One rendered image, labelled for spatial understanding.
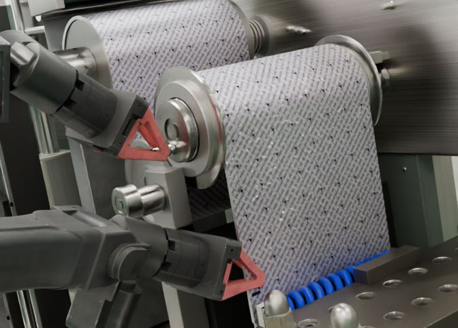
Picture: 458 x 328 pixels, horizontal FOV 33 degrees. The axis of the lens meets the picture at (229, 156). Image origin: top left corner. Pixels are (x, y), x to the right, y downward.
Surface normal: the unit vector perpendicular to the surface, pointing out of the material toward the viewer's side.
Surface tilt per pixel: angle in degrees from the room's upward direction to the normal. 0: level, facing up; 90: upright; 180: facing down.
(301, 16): 90
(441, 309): 0
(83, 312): 75
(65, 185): 90
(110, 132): 50
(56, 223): 29
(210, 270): 60
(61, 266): 114
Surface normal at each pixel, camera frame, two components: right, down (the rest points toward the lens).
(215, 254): -0.78, -0.28
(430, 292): -0.18, -0.97
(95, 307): -0.44, -0.04
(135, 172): -0.80, 0.23
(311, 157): 0.57, 0.04
